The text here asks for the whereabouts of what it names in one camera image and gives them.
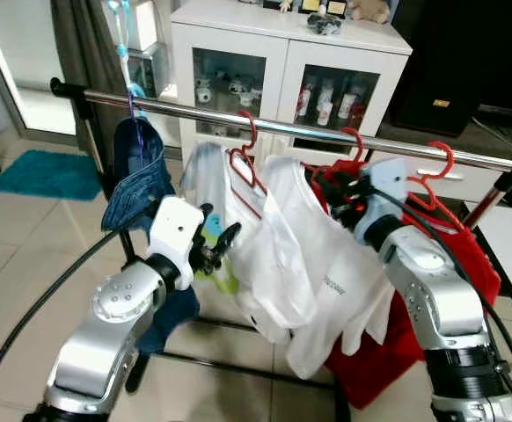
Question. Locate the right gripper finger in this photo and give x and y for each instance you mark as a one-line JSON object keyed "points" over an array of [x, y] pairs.
{"points": [[328, 175], [331, 199]]}

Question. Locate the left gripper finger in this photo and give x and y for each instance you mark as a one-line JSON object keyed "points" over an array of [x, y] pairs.
{"points": [[228, 239], [208, 212]]}

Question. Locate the red plastic hanger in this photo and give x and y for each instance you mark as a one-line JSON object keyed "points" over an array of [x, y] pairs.
{"points": [[249, 171], [448, 158], [360, 145]]}

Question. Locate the white shirt with small text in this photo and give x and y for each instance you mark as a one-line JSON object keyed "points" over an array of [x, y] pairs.
{"points": [[335, 281]]}

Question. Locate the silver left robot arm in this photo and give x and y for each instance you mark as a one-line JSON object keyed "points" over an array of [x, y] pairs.
{"points": [[106, 334]]}

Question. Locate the purple hanger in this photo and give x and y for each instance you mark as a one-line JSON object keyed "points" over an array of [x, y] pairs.
{"points": [[132, 104]]}

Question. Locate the light blue hanger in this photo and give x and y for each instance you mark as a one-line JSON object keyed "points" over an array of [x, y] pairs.
{"points": [[126, 60]]}

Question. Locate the white shirt with blue print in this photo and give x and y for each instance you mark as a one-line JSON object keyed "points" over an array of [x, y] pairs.
{"points": [[265, 255]]}

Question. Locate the blue denim garment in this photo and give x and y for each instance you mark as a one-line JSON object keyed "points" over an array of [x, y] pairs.
{"points": [[137, 176]]}

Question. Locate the dark small ornament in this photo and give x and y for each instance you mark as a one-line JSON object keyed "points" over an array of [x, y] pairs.
{"points": [[326, 25]]}

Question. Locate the teal floor rug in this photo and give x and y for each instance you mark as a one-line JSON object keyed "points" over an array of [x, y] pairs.
{"points": [[45, 176]]}

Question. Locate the beige plush toy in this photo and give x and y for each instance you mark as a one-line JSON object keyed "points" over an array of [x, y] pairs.
{"points": [[369, 10]]}

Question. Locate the red logo t-shirt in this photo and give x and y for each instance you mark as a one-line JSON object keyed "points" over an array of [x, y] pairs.
{"points": [[370, 369]]}

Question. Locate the white glass-door cabinet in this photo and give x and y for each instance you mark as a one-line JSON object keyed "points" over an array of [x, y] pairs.
{"points": [[230, 35]]}

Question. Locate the black speaker cabinet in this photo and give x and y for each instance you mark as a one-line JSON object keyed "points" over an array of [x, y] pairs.
{"points": [[467, 53]]}

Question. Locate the dark grey curtain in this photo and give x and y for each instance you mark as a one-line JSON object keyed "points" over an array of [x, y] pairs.
{"points": [[80, 44]]}

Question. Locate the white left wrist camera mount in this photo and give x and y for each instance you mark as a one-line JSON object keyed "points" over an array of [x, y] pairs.
{"points": [[172, 233]]}

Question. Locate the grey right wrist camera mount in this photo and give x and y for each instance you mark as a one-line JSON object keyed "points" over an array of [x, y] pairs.
{"points": [[386, 185]]}

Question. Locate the chrome clothes rail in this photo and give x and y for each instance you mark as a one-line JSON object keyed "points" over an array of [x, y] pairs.
{"points": [[238, 119]]}

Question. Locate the black clothes rack frame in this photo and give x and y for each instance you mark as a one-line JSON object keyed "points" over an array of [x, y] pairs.
{"points": [[82, 114]]}

